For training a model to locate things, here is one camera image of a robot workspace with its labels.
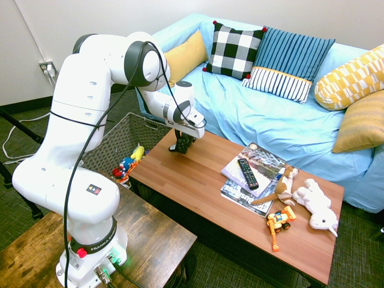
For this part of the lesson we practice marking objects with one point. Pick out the white navy striped pillow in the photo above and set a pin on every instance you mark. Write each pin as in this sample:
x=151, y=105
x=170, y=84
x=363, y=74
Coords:
x=279, y=84

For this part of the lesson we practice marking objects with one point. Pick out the white plush unicorn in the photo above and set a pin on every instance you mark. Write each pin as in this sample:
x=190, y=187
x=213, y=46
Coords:
x=318, y=204

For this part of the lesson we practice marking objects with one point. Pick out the orange toy excavator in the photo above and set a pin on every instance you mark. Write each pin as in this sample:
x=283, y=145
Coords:
x=280, y=220

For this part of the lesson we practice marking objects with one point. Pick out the blue striped pillow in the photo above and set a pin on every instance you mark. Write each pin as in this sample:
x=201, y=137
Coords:
x=288, y=51

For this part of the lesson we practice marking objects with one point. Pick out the magazine with tree cover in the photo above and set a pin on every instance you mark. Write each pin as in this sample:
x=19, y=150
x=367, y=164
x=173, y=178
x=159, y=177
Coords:
x=264, y=162

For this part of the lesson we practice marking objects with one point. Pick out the yellow plush toy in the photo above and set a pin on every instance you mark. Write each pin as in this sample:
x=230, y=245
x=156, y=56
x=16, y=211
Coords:
x=137, y=152

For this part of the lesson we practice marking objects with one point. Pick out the black camera stand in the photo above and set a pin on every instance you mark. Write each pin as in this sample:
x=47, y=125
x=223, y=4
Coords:
x=27, y=132

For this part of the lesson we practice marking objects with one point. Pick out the light blue covered sofa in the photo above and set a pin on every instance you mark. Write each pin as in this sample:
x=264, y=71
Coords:
x=255, y=114

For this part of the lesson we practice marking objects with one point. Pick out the white plug adapter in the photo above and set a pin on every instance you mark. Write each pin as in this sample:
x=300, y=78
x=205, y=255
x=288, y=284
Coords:
x=51, y=72

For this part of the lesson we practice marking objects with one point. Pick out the black gamepad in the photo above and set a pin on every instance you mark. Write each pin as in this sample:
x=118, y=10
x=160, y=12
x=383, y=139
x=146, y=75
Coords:
x=181, y=148

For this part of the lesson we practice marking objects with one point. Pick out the red blue hero plush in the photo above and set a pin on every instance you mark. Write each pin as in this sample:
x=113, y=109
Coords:
x=124, y=166

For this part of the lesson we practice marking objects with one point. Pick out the reddish wooden coffee table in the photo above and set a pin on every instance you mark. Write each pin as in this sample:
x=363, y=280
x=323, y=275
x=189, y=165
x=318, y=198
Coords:
x=204, y=186

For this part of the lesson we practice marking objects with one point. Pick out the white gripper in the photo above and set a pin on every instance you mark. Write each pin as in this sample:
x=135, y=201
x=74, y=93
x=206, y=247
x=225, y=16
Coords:
x=192, y=126

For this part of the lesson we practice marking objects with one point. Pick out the grey woven basket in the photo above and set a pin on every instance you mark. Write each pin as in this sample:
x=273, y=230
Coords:
x=132, y=129

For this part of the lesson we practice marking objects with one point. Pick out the black white checked pillow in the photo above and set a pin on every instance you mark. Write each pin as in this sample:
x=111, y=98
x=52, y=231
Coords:
x=234, y=51

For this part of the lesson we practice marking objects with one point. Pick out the black remote control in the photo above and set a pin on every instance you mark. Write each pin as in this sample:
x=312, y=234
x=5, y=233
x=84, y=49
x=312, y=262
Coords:
x=248, y=174

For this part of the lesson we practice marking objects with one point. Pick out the yellow white patterned pillow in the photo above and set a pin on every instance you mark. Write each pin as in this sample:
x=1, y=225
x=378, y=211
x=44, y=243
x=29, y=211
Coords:
x=348, y=81

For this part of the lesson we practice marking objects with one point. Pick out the rustic dark wood table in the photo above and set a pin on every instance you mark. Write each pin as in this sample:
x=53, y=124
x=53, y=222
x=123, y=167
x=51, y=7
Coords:
x=150, y=228

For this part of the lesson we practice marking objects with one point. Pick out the mustard striped pillow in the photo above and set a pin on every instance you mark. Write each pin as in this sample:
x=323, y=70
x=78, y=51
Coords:
x=363, y=123

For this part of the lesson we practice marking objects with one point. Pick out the wall power outlet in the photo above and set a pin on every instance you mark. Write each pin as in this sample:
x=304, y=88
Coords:
x=43, y=66

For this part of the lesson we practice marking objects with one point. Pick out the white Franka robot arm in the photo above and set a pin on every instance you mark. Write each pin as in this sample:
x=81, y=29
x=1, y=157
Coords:
x=81, y=90

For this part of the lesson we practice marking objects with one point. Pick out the plain mustard pillow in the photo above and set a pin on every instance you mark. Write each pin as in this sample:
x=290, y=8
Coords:
x=186, y=58

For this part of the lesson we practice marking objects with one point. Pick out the business magazine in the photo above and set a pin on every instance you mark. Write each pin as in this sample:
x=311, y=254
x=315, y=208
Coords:
x=237, y=195

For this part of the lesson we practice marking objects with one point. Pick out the orange flame pattern plush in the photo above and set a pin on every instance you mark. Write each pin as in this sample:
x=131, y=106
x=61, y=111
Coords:
x=135, y=164

